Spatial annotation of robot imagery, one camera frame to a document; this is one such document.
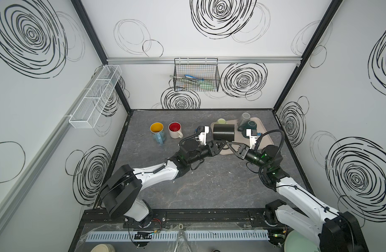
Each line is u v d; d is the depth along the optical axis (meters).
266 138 0.68
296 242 0.67
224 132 0.70
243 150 0.65
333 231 0.39
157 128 0.99
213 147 0.66
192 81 0.87
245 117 1.03
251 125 0.99
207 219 0.74
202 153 0.66
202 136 0.69
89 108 0.74
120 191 0.43
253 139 0.68
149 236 0.72
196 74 0.89
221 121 1.02
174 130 1.01
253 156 0.65
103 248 0.61
